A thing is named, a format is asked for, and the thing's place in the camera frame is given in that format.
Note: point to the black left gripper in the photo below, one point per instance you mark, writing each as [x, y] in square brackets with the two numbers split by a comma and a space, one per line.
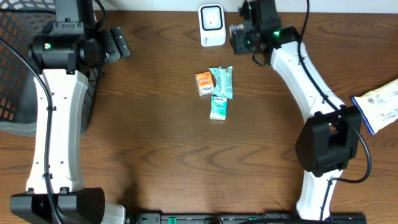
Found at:
[117, 45]

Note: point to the teal snack packet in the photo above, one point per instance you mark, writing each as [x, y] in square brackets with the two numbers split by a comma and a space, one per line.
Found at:
[224, 81]

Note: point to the small orange carton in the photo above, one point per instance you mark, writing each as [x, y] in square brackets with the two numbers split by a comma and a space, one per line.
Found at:
[205, 83]

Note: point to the light blue tissue pack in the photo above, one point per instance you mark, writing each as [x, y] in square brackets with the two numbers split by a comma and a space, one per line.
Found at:
[218, 108]

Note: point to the large yellow snack bag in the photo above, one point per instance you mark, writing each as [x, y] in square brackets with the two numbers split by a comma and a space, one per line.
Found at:
[378, 107]

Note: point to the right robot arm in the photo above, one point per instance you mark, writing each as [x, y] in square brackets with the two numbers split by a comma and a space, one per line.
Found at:
[328, 140]

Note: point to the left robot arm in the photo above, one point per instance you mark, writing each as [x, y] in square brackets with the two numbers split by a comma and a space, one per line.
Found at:
[61, 62]

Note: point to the grey plastic mesh basket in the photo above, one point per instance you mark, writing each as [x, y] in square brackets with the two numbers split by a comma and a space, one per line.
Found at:
[18, 92]

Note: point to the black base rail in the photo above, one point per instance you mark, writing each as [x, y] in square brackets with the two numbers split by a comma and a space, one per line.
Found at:
[266, 218]

